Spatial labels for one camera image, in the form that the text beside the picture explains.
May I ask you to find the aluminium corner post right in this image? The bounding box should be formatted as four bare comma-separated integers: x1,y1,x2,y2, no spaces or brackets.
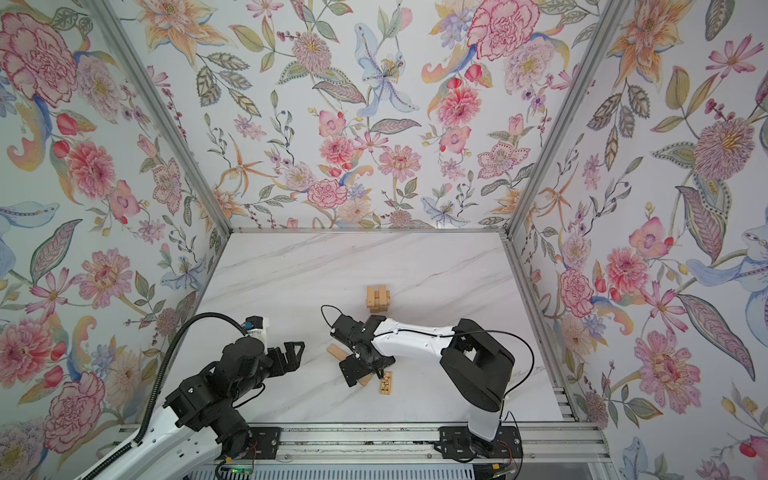
506,1,627,240

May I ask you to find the aluminium front rail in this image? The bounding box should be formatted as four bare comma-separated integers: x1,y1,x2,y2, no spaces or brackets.
95,421,613,480

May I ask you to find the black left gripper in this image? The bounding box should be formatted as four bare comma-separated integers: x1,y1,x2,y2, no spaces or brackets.
232,339,309,404

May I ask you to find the printed wood block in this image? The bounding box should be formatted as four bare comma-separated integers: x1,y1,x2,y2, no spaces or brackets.
379,371,393,395

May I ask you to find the black corrugated left cable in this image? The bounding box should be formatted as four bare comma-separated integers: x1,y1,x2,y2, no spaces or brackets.
80,311,248,480

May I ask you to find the aluminium corner post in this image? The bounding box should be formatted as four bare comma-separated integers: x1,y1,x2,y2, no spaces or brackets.
506,1,627,240
85,0,233,240

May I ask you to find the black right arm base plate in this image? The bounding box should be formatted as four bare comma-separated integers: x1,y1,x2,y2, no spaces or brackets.
434,425,524,462

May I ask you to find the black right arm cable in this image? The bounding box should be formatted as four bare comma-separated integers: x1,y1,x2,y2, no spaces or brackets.
320,304,536,480

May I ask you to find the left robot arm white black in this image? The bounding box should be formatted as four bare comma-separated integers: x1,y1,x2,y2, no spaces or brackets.
81,336,305,479

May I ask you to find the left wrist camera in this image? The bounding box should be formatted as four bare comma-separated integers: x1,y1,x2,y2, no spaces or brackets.
244,315,269,347

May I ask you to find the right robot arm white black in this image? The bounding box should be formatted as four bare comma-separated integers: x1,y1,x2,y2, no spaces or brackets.
329,313,515,459

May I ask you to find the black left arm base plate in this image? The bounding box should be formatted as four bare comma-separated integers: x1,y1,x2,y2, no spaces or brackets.
217,426,283,460

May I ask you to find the aluminium corner post left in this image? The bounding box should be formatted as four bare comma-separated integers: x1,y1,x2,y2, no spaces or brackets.
85,0,233,240

